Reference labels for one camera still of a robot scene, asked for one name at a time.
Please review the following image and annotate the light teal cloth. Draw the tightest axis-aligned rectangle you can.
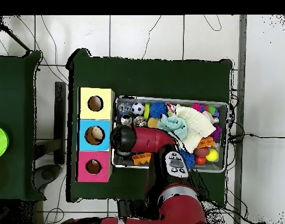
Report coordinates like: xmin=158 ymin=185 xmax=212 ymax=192
xmin=157 ymin=114 xmax=188 ymax=141

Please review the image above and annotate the wooden box with three holes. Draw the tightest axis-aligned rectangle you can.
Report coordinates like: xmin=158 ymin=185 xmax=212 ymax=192
xmin=75 ymin=86 xmax=116 ymax=183

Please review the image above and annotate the black and white soccer ball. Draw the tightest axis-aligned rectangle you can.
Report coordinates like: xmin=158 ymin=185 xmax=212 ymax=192
xmin=131 ymin=101 xmax=145 ymax=116

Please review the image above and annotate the blue spiky rubber ball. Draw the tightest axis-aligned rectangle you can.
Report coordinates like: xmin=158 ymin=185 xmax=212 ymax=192
xmin=149 ymin=101 xmax=169 ymax=118
xmin=179 ymin=149 xmax=196 ymax=169

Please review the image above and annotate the clear plastic bottle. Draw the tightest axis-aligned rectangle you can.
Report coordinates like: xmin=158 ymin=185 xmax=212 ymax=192
xmin=117 ymin=102 xmax=132 ymax=114

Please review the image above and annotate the orange toy building brick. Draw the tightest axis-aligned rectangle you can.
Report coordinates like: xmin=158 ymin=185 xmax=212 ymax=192
xmin=132 ymin=152 xmax=152 ymax=166

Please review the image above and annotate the beige round toy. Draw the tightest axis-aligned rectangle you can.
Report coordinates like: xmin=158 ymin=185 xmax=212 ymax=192
xmin=90 ymin=126 xmax=105 ymax=144

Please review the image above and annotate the cream knitted cloth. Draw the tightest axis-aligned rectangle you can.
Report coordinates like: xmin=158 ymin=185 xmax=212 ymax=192
xmin=175 ymin=103 xmax=217 ymax=153

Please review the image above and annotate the brown toy football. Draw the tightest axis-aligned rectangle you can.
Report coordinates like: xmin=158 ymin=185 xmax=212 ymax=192
xmin=193 ymin=147 xmax=210 ymax=158

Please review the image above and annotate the yellow smooth ball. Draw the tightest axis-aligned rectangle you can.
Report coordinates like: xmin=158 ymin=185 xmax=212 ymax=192
xmin=205 ymin=148 xmax=219 ymax=162

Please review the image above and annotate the grey round stand base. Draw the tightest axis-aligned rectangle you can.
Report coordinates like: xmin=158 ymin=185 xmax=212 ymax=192
xmin=32 ymin=163 xmax=62 ymax=191

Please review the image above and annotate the dark green side table cloth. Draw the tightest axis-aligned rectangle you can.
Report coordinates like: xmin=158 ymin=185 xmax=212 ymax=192
xmin=0 ymin=50 xmax=46 ymax=202

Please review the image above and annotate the black tripod pole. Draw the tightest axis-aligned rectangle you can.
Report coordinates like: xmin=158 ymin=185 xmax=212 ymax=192
xmin=0 ymin=15 xmax=32 ymax=53

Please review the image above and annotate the shallow wire mesh bin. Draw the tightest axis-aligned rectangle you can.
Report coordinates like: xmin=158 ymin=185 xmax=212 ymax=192
xmin=111 ymin=94 xmax=230 ymax=173

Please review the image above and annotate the black power cable with plug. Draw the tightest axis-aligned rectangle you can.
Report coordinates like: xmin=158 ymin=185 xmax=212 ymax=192
xmin=227 ymin=132 xmax=285 ymax=143

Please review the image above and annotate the grey metal rail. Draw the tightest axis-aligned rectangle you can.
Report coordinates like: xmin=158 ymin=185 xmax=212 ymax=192
xmin=233 ymin=15 xmax=248 ymax=224

